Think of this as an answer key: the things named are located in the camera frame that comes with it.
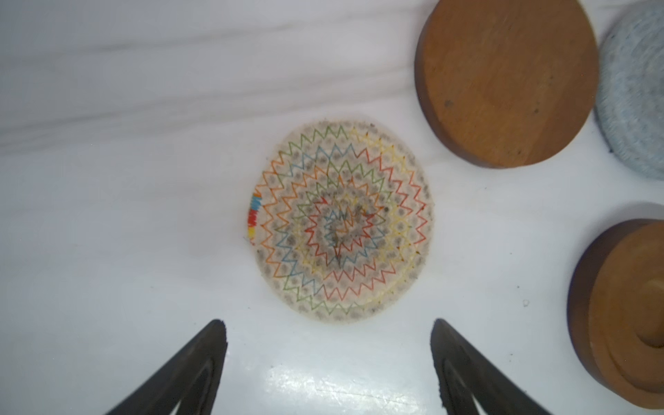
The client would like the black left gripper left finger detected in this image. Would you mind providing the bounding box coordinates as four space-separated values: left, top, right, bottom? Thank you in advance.
109 319 228 414

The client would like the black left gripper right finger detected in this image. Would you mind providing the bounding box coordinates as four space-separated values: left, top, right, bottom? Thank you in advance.
430 319 548 415

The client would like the ridged brown wooden coaster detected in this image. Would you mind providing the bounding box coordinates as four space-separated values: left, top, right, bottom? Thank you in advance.
567 219 663 409

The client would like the multicolour stitched round coaster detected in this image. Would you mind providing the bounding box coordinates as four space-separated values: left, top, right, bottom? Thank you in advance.
247 119 435 323

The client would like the round wooden coaster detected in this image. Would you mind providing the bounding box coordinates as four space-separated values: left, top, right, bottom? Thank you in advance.
414 0 599 169

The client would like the grey-blue woven round coaster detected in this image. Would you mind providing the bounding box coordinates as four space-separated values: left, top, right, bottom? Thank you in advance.
596 1 663 180

